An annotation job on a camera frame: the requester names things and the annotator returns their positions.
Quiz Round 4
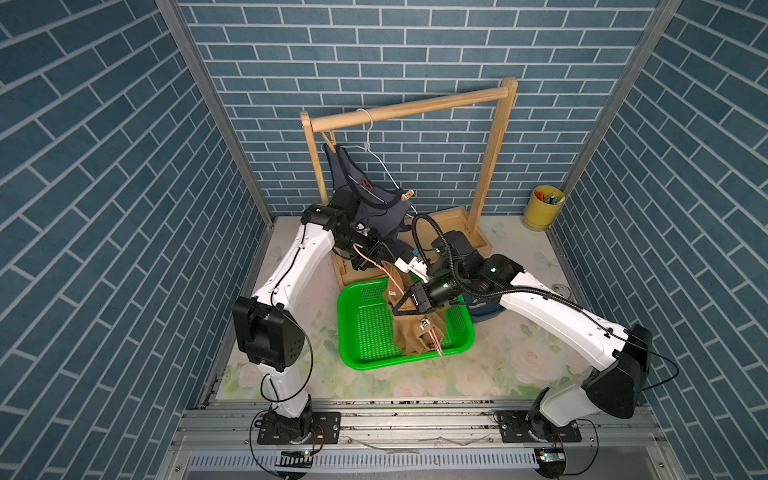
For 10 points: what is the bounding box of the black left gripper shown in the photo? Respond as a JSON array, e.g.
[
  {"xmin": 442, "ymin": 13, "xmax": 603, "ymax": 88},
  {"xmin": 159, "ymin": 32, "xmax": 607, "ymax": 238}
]
[{"xmin": 334, "ymin": 227, "xmax": 395, "ymax": 270}]

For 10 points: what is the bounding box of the tan tank top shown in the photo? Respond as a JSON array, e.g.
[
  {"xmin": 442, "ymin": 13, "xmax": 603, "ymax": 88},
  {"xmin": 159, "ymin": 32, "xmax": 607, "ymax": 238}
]
[{"xmin": 374, "ymin": 257, "xmax": 448, "ymax": 358}]

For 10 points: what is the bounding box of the yellow pen cup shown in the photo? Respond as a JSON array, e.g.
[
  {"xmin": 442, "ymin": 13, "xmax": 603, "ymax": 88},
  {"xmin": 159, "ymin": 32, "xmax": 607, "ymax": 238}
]
[{"xmin": 522, "ymin": 185, "xmax": 566, "ymax": 231}]

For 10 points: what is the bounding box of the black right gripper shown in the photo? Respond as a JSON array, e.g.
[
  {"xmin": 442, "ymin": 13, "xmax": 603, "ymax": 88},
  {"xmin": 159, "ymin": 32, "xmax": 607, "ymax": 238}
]
[{"xmin": 391, "ymin": 270, "xmax": 466, "ymax": 314}]

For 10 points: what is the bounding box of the white wire hanger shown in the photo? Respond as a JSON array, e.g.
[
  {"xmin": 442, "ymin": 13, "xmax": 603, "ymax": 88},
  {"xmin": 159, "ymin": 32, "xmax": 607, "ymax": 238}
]
[{"xmin": 341, "ymin": 107, "xmax": 419, "ymax": 220}]

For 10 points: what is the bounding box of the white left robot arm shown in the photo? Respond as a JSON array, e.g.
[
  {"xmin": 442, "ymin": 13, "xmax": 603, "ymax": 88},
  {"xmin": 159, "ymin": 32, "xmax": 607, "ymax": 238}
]
[{"xmin": 232, "ymin": 191, "xmax": 367, "ymax": 443}]

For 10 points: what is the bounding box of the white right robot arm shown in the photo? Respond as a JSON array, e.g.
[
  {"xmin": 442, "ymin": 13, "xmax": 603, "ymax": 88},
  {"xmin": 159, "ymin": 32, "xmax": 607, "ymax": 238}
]
[{"xmin": 393, "ymin": 231, "xmax": 652, "ymax": 442}]

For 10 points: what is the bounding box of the dark grey tank top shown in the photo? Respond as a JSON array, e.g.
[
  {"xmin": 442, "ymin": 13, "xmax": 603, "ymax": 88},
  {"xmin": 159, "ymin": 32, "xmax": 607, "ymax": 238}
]
[{"xmin": 323, "ymin": 145, "xmax": 413, "ymax": 261}]

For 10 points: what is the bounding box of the wooden clothes rack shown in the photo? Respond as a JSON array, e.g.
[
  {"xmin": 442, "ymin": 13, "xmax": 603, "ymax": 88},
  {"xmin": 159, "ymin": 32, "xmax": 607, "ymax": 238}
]
[{"xmin": 300, "ymin": 77, "xmax": 518, "ymax": 254}]

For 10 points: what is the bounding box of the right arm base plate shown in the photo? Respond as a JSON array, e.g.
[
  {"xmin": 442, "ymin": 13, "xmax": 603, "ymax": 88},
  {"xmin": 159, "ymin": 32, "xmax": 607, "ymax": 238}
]
[{"xmin": 492, "ymin": 410, "xmax": 582, "ymax": 444}]

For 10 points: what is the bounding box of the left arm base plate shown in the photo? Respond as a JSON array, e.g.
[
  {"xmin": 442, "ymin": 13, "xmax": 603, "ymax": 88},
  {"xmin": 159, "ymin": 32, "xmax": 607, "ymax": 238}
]
[{"xmin": 254, "ymin": 411, "xmax": 341, "ymax": 445}]

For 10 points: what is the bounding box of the dark teal plastic bin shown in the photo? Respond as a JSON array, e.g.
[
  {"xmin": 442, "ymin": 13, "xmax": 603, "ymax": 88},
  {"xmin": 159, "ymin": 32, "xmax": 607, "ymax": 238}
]
[{"xmin": 463, "ymin": 294, "xmax": 504, "ymax": 324}]

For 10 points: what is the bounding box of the green plastic basket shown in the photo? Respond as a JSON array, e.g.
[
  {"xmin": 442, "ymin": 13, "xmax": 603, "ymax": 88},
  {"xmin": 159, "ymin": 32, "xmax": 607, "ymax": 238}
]
[{"xmin": 337, "ymin": 279, "xmax": 476, "ymax": 371}]

